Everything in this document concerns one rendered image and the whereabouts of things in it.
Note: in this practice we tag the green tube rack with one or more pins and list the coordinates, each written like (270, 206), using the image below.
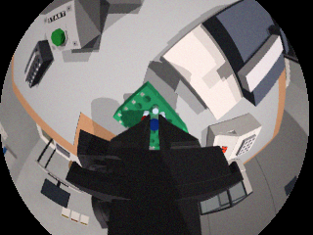
(143, 100)

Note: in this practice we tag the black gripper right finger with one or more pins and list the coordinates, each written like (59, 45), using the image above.
(172, 137)

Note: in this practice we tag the white block with grey holes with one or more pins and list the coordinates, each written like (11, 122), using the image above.
(233, 135)

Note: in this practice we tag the light grey bench mat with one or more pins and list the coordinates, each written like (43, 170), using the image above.
(97, 81)

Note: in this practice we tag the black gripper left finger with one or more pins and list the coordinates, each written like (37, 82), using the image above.
(136, 136)

